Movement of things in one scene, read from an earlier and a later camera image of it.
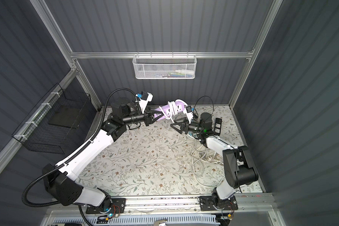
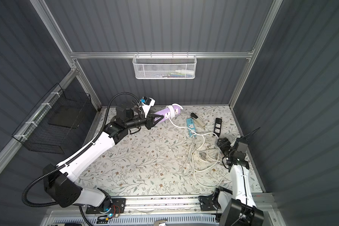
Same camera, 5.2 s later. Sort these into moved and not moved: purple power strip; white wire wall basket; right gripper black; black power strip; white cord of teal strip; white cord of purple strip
Moved: white cord of teal strip; white cord of purple strip; purple power strip; right gripper black
Not moved: white wire wall basket; black power strip
